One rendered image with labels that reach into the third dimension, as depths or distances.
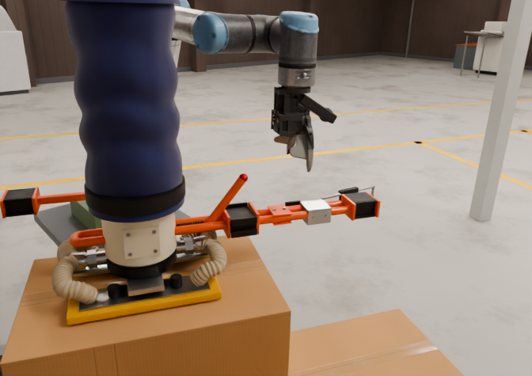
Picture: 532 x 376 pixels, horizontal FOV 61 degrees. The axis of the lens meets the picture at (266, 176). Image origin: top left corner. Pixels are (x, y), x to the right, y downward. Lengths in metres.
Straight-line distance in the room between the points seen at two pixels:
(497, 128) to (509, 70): 0.43
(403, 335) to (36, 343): 1.16
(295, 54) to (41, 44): 9.84
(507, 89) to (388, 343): 2.52
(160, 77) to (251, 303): 0.55
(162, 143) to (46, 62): 9.86
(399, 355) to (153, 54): 1.20
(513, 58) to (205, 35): 2.93
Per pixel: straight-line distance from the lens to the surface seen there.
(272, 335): 1.10
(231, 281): 1.17
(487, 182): 3.94
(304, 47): 1.06
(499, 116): 3.81
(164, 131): 0.96
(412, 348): 1.67
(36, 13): 10.72
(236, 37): 1.09
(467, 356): 2.59
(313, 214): 1.21
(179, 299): 1.08
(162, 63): 0.95
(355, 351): 1.61
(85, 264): 1.16
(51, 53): 10.81
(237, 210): 1.18
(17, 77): 9.62
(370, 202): 1.27
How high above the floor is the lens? 1.59
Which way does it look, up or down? 21 degrees down
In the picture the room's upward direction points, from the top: 1 degrees clockwise
